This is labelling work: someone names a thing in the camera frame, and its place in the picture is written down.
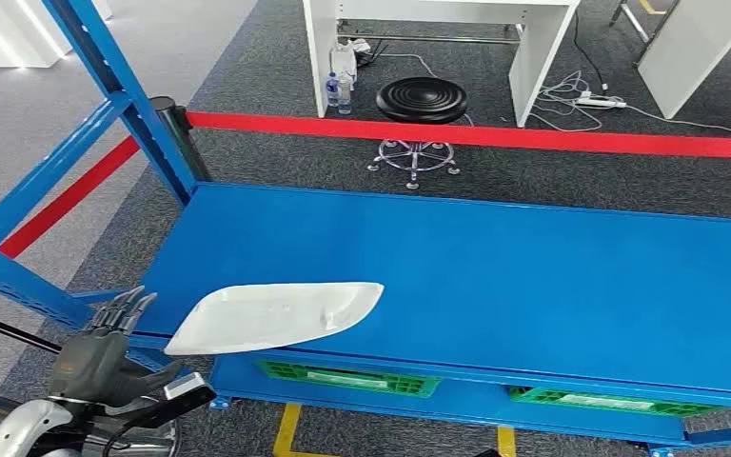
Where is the white curved car part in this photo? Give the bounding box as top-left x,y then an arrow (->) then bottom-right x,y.
163,282 -> 385,358

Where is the white desk panel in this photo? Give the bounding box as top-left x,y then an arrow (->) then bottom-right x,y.
636,0 -> 731,121

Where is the blue metal shelf rack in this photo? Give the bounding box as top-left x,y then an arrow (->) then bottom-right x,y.
0,0 -> 731,457

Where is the green plastic crate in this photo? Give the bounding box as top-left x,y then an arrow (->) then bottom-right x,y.
506,386 -> 729,419
254,359 -> 443,400

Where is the white lit partition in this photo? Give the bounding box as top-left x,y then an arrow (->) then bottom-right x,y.
0,0 -> 114,70

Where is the short red barrier belt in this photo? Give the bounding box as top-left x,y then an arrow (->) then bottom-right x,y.
0,135 -> 142,304

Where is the white plastic bag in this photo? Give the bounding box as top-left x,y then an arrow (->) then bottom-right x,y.
329,38 -> 373,89

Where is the black round stool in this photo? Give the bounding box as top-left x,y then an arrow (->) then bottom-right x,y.
366,76 -> 469,191

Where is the white desk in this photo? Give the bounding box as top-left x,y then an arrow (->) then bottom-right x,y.
302,0 -> 583,129

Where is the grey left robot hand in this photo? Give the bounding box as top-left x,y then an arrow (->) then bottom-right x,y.
48,285 -> 185,408

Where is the black cable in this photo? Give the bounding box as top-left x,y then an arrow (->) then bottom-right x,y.
570,12 -> 609,96

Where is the white power strip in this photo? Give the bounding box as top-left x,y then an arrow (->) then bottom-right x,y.
576,90 -> 628,110

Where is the tangled white cable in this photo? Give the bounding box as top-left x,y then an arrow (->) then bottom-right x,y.
529,70 -> 731,140

